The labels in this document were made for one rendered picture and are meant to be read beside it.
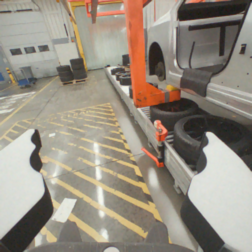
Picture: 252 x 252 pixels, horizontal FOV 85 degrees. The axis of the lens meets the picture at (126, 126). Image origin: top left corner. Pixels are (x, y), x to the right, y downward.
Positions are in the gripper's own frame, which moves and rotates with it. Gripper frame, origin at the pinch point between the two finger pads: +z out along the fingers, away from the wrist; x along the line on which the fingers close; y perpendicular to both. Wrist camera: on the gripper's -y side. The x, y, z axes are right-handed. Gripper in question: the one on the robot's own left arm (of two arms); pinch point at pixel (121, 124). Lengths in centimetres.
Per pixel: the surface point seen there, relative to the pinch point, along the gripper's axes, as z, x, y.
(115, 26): 1235, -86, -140
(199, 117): 131, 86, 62
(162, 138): 102, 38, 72
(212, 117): 127, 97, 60
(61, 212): 62, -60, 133
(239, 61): 96, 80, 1
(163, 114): 149, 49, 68
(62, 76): 689, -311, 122
